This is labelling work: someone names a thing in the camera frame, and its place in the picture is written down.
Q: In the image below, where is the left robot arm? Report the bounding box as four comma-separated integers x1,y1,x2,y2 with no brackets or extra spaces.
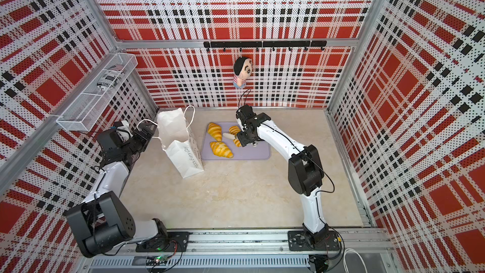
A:
64,125,170,258

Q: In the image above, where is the croissant front left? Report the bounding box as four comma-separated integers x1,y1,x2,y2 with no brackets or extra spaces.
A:
210,142,234,159

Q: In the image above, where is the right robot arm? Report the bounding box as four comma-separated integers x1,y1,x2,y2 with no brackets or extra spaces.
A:
236,105,328,242

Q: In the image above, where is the hanging doll toy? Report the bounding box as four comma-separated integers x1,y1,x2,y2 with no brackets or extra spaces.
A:
233,56,253,88

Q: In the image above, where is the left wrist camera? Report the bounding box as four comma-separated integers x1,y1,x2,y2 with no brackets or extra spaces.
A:
112,120,132,142

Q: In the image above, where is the lavender tray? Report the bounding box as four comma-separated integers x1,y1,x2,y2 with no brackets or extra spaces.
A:
200,133,271,161

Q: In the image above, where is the long ridged bread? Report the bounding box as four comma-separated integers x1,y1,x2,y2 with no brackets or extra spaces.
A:
229,125,242,147

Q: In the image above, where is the white paper bag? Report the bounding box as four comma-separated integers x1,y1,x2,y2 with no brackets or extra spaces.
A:
136,105,204,178

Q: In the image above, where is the clear wire shelf basket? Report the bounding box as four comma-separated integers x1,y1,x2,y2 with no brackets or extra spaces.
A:
57,53,138,131

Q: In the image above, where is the croissant back left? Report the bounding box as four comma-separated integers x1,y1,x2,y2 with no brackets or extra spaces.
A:
207,122,223,142

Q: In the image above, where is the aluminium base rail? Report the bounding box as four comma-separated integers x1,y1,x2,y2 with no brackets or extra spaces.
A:
77,227,402,272

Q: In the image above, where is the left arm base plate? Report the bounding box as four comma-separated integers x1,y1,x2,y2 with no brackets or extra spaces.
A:
135,231,190,253

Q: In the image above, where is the croissant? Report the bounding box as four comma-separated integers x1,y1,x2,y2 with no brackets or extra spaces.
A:
210,142,234,159
207,122,223,142

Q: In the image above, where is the can in basket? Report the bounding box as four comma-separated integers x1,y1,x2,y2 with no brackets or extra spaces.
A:
96,64,124,91

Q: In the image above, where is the black hook rail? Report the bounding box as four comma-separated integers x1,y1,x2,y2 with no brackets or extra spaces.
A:
203,40,328,50

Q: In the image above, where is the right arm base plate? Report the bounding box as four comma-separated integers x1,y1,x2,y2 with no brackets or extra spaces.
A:
287,230,341,252

